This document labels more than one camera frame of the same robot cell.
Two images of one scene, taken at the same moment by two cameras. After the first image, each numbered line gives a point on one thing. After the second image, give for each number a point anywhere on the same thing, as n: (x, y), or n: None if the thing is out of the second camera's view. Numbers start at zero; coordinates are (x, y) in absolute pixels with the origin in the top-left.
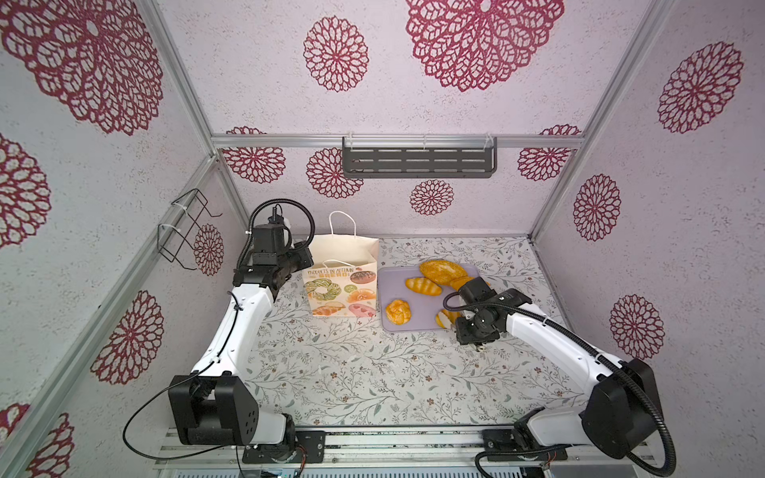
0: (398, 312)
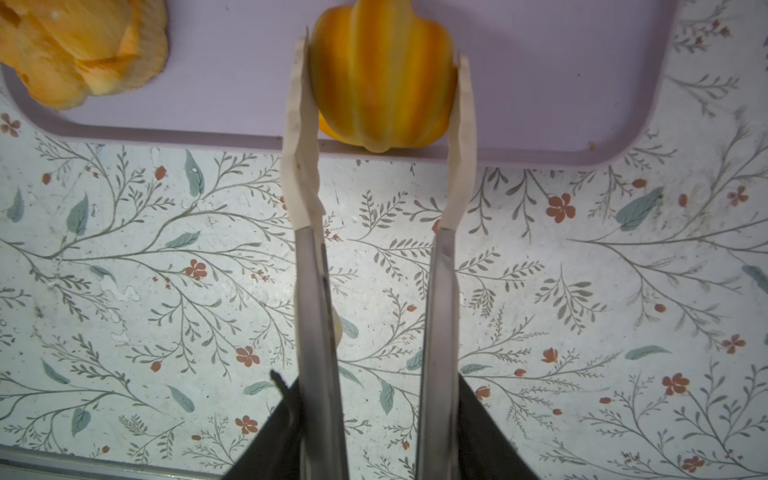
0: (67, 50)
